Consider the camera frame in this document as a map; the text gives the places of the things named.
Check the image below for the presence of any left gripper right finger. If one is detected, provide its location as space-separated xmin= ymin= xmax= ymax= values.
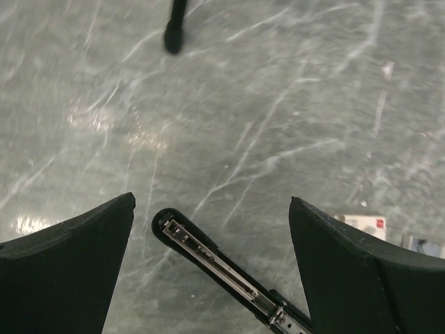
xmin=289 ymin=197 xmax=444 ymax=334

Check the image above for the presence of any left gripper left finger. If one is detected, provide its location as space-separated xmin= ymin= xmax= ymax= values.
xmin=1 ymin=193 xmax=136 ymax=333

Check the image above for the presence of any small staple box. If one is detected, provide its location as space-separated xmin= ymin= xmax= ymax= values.
xmin=334 ymin=214 xmax=387 ymax=241

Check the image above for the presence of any small black tag object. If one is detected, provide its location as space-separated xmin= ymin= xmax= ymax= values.
xmin=152 ymin=208 xmax=314 ymax=333

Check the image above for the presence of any black perforated music stand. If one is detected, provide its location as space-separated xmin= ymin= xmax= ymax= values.
xmin=163 ymin=0 xmax=188 ymax=55

